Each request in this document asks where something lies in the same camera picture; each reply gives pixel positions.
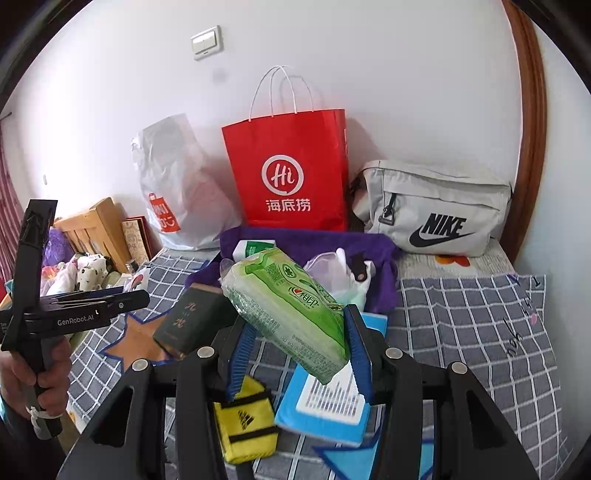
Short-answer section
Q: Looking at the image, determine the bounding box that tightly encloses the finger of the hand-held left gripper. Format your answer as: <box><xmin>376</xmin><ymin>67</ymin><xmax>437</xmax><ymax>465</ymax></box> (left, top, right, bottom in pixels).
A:
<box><xmin>39</xmin><ymin>285</ymin><xmax>126</xmax><ymax>306</ymax></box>
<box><xmin>105</xmin><ymin>291</ymin><xmax>150</xmax><ymax>322</ymax></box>

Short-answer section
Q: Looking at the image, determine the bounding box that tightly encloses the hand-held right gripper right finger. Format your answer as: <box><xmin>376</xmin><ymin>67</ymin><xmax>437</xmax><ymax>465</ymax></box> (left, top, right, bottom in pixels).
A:
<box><xmin>344</xmin><ymin>305</ymin><xmax>541</xmax><ymax>480</ymax></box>

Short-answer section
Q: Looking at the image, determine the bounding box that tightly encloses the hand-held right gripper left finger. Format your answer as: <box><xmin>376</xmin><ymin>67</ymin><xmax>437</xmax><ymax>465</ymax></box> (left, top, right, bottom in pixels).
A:
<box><xmin>55</xmin><ymin>316</ymin><xmax>259</xmax><ymax>480</ymax></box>

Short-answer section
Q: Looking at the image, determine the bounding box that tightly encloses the person's left hand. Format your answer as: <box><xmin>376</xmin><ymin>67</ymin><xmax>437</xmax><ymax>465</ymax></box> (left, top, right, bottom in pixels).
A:
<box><xmin>0</xmin><ymin>339</ymin><xmax>74</xmax><ymax>418</ymax></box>

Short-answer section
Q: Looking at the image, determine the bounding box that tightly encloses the spotted white plush toy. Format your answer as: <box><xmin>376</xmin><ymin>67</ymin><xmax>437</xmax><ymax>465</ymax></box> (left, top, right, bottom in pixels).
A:
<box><xmin>74</xmin><ymin>254</ymin><xmax>121</xmax><ymax>289</ymax></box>

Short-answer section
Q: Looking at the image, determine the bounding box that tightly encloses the purple plastic bag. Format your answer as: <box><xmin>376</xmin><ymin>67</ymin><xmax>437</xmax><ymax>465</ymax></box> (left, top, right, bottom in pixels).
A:
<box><xmin>44</xmin><ymin>228</ymin><xmax>75</xmax><ymax>266</ymax></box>

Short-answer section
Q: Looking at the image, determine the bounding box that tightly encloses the blue tissue pack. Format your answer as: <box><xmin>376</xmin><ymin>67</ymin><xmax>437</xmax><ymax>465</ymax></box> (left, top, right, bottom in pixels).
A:
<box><xmin>274</xmin><ymin>311</ymin><xmax>389</xmax><ymax>448</ymax></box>

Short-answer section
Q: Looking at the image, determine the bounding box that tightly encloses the dark green box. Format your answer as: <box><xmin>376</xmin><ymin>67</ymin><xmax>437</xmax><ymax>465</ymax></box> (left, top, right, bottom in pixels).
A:
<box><xmin>152</xmin><ymin>282</ymin><xmax>232</xmax><ymax>361</ymax></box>

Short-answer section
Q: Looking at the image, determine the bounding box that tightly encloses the wooden headboard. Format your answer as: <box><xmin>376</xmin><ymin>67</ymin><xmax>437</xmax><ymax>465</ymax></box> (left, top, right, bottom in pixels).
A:
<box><xmin>53</xmin><ymin>197</ymin><xmax>132</xmax><ymax>273</ymax></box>

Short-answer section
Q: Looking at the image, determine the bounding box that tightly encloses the crumpled clear plastic bag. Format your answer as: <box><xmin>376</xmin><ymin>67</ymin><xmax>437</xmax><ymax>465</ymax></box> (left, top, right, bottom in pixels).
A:
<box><xmin>302</xmin><ymin>248</ymin><xmax>375</xmax><ymax>308</ymax></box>

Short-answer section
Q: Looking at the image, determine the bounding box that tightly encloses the grey plaid quilt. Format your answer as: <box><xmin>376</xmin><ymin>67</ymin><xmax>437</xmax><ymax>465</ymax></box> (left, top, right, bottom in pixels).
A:
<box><xmin>69</xmin><ymin>251</ymin><xmax>561</xmax><ymax>480</ymax></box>

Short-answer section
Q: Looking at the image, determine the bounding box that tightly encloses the striped red curtain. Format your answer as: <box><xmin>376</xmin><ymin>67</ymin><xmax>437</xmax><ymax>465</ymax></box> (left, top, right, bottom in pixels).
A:
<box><xmin>0</xmin><ymin>124</ymin><xmax>24</xmax><ymax>278</ymax></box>

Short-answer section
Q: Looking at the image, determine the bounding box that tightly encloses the white and green tissue pack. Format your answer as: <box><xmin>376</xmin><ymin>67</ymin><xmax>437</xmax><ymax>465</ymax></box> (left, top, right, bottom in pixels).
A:
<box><xmin>232</xmin><ymin>239</ymin><xmax>278</xmax><ymax>264</ymax></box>

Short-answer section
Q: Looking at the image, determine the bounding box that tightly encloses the white plastic shopping bag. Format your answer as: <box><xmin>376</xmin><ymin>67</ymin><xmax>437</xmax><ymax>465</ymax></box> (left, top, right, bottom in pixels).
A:
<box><xmin>130</xmin><ymin>113</ymin><xmax>243</xmax><ymax>252</ymax></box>

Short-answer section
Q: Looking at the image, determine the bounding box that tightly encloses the purple towel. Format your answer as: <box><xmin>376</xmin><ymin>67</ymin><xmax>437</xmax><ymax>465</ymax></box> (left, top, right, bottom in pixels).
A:
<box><xmin>185</xmin><ymin>226</ymin><xmax>402</xmax><ymax>315</ymax></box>

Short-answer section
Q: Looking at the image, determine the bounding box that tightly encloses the grey waist bag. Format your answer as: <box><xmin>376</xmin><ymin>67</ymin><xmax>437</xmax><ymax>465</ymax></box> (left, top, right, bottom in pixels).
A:
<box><xmin>348</xmin><ymin>159</ymin><xmax>514</xmax><ymax>258</ymax></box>

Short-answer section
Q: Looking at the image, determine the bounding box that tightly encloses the red paper shopping bag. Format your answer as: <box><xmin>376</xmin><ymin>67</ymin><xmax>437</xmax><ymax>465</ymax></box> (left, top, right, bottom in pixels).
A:
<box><xmin>222</xmin><ymin>66</ymin><xmax>349</xmax><ymax>233</ymax></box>

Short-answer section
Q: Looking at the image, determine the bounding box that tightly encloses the brown picture frame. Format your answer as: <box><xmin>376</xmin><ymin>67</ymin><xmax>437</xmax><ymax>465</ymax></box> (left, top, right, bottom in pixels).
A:
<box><xmin>121</xmin><ymin>216</ymin><xmax>153</xmax><ymax>264</ymax></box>

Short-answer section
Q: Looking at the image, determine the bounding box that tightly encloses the white light switch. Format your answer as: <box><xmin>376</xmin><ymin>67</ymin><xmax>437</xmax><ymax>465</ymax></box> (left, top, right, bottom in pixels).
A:
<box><xmin>191</xmin><ymin>25</ymin><xmax>223</xmax><ymax>61</ymax></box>

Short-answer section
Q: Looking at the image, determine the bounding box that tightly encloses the brown wooden door frame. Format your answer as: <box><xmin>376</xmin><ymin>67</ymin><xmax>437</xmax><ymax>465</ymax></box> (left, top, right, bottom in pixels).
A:
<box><xmin>501</xmin><ymin>0</ymin><xmax>548</xmax><ymax>259</ymax></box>

